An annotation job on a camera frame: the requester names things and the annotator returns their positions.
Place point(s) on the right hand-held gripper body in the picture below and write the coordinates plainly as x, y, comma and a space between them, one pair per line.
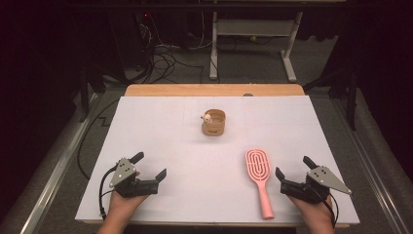
319, 180

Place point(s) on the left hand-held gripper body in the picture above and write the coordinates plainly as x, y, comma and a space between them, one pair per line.
125, 182

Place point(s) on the pink hairbrush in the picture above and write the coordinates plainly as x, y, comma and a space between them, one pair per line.
264, 198

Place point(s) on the round wooden cup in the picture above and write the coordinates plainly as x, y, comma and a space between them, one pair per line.
212, 130

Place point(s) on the person's left hand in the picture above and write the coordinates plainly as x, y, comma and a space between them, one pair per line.
121, 208

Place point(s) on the black metal stand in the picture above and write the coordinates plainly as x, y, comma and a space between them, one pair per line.
351, 104
85, 94

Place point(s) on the small yellow ball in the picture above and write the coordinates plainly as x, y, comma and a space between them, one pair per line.
253, 38

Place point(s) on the metal floor rail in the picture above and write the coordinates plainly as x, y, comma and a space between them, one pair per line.
367, 162
55, 172

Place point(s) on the white metal frame desk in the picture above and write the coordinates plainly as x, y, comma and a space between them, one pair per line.
253, 27

